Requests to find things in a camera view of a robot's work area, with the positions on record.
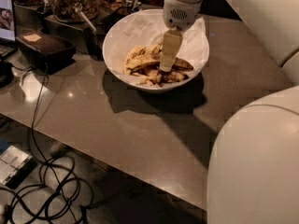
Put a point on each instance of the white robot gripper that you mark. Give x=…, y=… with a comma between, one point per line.
x=180, y=14

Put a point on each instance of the ripe spotted banana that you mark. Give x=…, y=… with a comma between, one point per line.
x=140, y=61

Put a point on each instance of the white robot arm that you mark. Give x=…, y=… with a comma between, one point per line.
x=253, y=173

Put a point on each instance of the white paper bowl liner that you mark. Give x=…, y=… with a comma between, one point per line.
x=147, y=27

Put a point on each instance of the brown banana bunch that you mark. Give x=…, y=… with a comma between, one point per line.
x=153, y=75

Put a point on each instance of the white ceramic bowl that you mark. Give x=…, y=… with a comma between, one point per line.
x=133, y=48

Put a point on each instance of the black box with label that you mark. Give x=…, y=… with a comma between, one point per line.
x=46, y=53

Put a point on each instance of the black jar stand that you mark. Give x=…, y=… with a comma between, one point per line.
x=80, y=35

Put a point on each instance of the laptop computer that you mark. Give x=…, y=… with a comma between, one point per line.
x=8, y=43

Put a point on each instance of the silver power adapter box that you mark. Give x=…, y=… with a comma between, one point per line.
x=15, y=166

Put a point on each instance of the white scoop handle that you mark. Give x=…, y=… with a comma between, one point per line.
x=85, y=18

